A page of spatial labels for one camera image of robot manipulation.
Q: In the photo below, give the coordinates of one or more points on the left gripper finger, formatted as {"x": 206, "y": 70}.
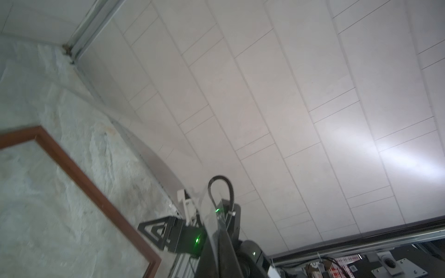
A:
{"x": 221, "y": 221}

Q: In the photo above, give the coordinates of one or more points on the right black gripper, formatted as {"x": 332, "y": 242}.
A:
{"x": 178, "y": 237}

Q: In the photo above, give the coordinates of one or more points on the brown wooden picture frame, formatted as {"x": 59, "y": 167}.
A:
{"x": 13, "y": 137}

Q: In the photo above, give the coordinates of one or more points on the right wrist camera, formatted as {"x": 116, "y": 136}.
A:
{"x": 187, "y": 205}

